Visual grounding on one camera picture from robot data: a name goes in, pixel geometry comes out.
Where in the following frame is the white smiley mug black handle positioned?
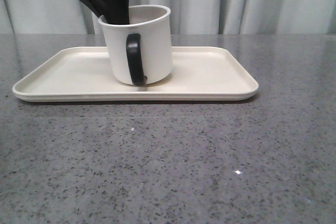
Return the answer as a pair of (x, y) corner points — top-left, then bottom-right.
(98, 5), (173, 86)

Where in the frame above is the cream rectangular plastic tray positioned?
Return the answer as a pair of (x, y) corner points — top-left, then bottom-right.
(12, 46), (260, 102)

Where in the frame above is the pale grey pleated curtain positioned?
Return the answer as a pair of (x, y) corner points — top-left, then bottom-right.
(1, 0), (335, 35)

